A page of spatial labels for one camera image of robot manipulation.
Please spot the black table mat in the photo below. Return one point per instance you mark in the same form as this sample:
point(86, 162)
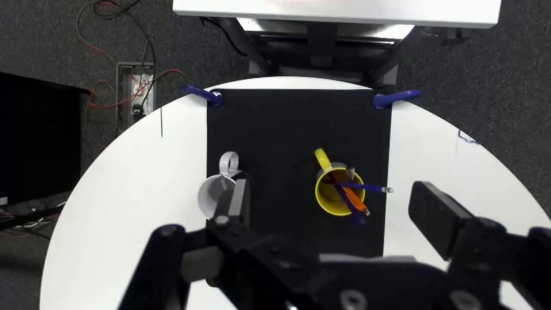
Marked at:
point(276, 138)

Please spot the white mug with yellow inside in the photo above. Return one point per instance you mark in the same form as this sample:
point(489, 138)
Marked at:
point(324, 200)

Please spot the blue pen with clear cap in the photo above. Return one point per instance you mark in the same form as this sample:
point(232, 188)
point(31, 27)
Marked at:
point(367, 186)

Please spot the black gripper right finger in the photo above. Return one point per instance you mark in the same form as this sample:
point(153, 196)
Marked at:
point(439, 215)

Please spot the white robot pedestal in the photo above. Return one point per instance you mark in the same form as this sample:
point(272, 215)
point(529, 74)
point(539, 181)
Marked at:
point(344, 10)

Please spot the dark mug with white inside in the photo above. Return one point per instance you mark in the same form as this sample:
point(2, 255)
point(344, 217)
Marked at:
point(208, 194)

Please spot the black metal frame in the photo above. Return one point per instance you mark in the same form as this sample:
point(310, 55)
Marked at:
point(320, 57)

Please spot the grey pen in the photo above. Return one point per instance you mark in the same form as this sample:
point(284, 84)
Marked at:
point(350, 172)

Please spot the black box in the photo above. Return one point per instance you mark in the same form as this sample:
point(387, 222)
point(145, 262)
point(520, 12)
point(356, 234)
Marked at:
point(34, 138)

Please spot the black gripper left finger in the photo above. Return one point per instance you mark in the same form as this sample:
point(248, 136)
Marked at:
point(236, 200)

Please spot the grey electrical floor box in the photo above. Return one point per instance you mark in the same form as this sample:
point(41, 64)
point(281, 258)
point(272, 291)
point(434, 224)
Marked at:
point(134, 91)

